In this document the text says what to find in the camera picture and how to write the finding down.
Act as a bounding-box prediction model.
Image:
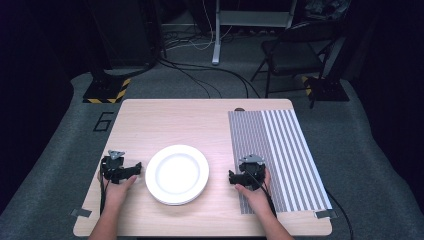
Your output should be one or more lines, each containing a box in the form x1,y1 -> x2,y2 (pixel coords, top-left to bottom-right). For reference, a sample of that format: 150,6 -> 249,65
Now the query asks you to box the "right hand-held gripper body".
237,153 -> 268,192

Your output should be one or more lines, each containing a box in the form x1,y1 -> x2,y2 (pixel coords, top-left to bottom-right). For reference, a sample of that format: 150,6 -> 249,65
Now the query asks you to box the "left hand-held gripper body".
99,149 -> 130,185

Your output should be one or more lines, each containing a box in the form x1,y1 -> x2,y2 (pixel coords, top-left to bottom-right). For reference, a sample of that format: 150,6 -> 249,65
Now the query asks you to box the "person's left hand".
97,172 -> 138,210

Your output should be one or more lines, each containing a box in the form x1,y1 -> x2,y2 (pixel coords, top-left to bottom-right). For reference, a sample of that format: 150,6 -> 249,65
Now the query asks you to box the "person's right hand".
234,169 -> 276,218

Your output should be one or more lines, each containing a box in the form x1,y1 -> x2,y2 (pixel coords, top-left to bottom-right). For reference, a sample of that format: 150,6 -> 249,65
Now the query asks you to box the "grey white striped placemat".
227,108 -> 334,215

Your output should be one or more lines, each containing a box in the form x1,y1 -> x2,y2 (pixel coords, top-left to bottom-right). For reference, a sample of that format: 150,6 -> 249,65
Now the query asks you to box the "grey tape strip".
70,207 -> 93,219
314,208 -> 338,220

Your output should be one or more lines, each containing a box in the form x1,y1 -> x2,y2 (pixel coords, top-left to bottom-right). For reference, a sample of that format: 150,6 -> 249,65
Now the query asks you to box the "black yellow striped stand base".
82,76 -> 132,105
301,75 -> 351,103

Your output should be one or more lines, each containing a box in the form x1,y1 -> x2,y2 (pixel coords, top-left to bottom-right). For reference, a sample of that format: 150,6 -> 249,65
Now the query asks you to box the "black folding chair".
250,20 -> 345,99

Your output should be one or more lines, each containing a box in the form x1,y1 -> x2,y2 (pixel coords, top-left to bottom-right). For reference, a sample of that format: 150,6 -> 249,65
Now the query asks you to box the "large black cabinet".
87,0 -> 162,69

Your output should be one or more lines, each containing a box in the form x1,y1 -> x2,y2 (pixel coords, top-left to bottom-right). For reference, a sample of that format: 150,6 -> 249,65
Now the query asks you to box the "white metal stand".
211,0 -> 298,66

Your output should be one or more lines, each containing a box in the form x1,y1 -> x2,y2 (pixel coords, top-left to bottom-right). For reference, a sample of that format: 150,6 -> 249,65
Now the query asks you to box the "dark clutter pile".
303,0 -> 352,22

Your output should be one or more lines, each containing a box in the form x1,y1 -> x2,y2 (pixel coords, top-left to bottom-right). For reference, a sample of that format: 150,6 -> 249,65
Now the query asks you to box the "left hand-held gripper black cable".
98,164 -> 108,216

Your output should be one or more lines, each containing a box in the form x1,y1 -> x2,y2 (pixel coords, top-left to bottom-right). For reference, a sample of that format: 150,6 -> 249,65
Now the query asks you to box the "hand-held gripper black cable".
245,169 -> 278,218
98,164 -> 108,216

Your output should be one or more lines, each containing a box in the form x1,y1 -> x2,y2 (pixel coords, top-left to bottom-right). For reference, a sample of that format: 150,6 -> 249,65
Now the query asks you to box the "right hand-held gripper black cable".
245,169 -> 278,218

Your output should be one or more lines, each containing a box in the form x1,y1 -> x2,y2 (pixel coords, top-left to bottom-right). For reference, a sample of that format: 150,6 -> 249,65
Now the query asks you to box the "thin black cable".
324,189 -> 354,240

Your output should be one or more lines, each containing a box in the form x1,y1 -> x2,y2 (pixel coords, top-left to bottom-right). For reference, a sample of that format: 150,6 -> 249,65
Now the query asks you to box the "black floor cable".
157,58 -> 262,100
159,59 -> 224,100

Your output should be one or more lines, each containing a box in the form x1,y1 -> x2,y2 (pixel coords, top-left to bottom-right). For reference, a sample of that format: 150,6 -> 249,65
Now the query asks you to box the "white floor cable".
165,0 -> 235,52

